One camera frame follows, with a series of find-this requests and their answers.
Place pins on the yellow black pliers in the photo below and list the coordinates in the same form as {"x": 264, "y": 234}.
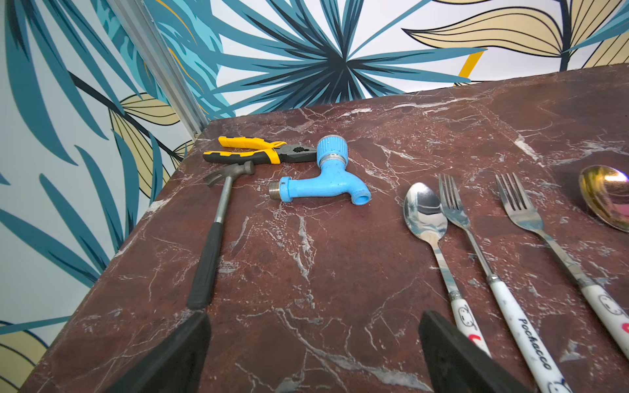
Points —
{"x": 259, "y": 152}

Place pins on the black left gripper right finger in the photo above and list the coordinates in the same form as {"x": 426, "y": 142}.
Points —
{"x": 455, "y": 364}

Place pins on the spoon with white handle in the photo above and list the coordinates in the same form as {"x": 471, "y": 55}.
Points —
{"x": 424, "y": 218}

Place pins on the black handled hammer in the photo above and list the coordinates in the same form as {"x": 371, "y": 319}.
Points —
{"x": 205, "y": 277}

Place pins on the left aluminium corner post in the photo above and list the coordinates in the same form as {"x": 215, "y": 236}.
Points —
{"x": 138, "y": 23}

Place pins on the iridescent spoon with blue handle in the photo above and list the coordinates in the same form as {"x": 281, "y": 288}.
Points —
{"x": 605, "y": 191}

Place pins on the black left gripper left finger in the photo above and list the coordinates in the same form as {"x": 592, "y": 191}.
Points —
{"x": 173, "y": 366}

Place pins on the blue plastic faucet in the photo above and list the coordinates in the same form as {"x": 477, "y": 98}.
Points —
{"x": 334, "y": 180}

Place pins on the fork with white Pochacco handle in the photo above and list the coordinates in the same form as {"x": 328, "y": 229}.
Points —
{"x": 537, "y": 357}

